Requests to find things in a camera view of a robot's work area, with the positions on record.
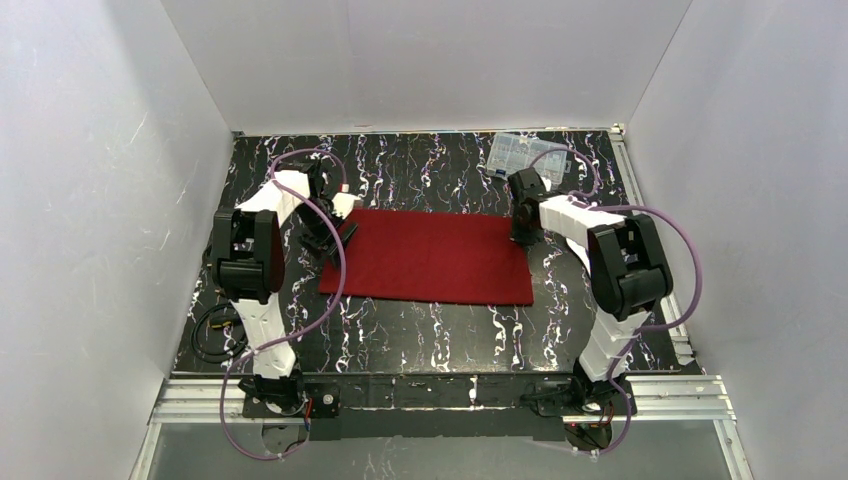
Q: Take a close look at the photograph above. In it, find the red cloth napkin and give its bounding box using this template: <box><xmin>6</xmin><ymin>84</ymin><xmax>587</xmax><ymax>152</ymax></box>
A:
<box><xmin>318</xmin><ymin>209</ymin><xmax>534</xmax><ymax>306</ymax></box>

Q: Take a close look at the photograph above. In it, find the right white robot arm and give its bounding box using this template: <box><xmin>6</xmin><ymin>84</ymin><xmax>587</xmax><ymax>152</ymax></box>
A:
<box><xmin>508</xmin><ymin>168</ymin><xmax>673</xmax><ymax>410</ymax></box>

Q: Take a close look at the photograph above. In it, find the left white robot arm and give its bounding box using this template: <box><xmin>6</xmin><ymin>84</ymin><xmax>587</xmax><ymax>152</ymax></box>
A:
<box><xmin>209</xmin><ymin>158</ymin><xmax>357</xmax><ymax>416</ymax></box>

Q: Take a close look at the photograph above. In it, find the clear plastic compartment box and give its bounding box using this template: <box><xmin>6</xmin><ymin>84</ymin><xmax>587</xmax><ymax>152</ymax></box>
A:
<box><xmin>485</xmin><ymin>132</ymin><xmax>574</xmax><ymax>186</ymax></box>

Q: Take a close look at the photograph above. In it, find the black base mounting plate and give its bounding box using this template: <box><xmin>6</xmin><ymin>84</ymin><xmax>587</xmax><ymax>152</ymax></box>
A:
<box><xmin>243</xmin><ymin>373</ymin><xmax>637</xmax><ymax>445</ymax></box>

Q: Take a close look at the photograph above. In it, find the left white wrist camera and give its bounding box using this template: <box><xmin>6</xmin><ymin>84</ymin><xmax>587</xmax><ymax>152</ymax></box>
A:
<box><xmin>331</xmin><ymin>192</ymin><xmax>363</xmax><ymax>221</ymax></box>

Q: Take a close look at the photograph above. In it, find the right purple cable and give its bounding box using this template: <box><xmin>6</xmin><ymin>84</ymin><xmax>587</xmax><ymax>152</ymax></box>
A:
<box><xmin>527</xmin><ymin>146</ymin><xmax>704</xmax><ymax>457</ymax></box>

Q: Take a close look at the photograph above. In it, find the lower black coiled cable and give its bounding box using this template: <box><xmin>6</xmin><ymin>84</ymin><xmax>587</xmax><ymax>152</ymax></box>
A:
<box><xmin>190</xmin><ymin>302</ymin><xmax>250</xmax><ymax>366</ymax></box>

